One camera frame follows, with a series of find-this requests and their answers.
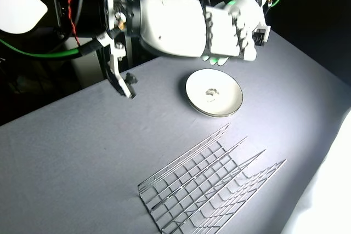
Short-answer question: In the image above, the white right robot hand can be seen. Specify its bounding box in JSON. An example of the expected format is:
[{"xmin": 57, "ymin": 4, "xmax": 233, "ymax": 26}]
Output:
[{"xmin": 138, "ymin": 0, "xmax": 258, "ymax": 66}]

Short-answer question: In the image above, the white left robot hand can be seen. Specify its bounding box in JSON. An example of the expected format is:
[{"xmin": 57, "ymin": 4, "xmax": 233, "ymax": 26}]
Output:
[{"xmin": 216, "ymin": 0, "xmax": 266, "ymax": 31}]

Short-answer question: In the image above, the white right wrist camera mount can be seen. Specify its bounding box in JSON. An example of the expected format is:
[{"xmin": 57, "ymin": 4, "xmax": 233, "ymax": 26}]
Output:
[{"xmin": 100, "ymin": 0, "xmax": 139, "ymax": 100}]

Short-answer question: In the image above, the red black twisted wire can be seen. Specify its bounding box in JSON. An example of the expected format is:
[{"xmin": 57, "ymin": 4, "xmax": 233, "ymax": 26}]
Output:
[{"xmin": 67, "ymin": 0, "xmax": 98, "ymax": 47}]

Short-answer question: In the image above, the green right arm cable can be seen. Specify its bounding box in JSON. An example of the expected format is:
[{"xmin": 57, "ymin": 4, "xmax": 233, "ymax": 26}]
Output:
[{"xmin": 0, "ymin": 38, "xmax": 97, "ymax": 59}]

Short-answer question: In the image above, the chrome wire plate rack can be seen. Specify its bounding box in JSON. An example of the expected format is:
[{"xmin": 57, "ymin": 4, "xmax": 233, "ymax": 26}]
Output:
[{"xmin": 137, "ymin": 123, "xmax": 287, "ymax": 234}]

